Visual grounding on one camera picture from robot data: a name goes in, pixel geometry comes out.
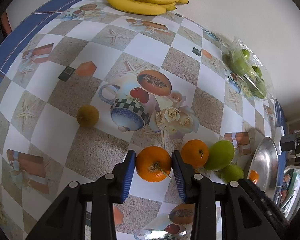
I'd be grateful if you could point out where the orange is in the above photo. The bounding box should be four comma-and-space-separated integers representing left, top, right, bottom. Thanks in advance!
135, 146, 172, 183
180, 139, 209, 168
249, 170, 259, 185

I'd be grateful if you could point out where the small brown kiwi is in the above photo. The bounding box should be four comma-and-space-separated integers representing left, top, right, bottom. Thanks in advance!
76, 105, 99, 128

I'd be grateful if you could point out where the large steel bowl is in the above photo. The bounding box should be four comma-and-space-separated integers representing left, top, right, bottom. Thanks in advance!
244, 137, 279, 200

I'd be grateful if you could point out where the black charger on white dock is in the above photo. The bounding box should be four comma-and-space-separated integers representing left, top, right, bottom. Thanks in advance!
274, 126, 296, 155

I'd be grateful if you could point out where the checkered fruit print tablecloth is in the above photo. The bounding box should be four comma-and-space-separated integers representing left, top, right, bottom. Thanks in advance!
0, 0, 277, 239

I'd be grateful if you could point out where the clear plastic fruit tray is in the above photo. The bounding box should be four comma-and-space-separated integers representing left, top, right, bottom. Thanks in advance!
221, 37, 275, 101

